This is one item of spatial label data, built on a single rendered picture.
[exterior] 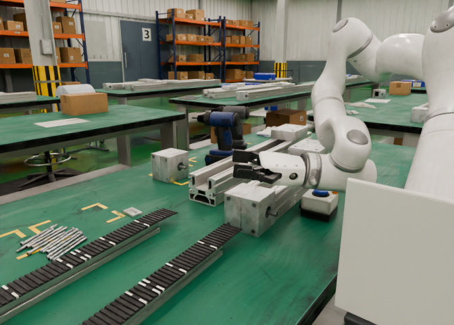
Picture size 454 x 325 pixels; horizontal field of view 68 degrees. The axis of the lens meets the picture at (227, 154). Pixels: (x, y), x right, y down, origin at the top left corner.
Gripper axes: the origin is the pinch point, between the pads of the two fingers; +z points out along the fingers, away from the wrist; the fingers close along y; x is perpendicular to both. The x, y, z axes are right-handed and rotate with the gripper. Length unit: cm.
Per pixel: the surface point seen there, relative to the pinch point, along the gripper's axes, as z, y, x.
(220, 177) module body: 2.9, 18.0, -12.3
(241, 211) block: -2.7, 0.1, -12.6
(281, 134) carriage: -22, 66, -11
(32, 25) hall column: 323, 517, -4
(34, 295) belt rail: 34.6, -25.5, -19.2
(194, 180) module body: 10.4, 19.5, -14.7
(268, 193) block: -9.0, 2.8, -8.4
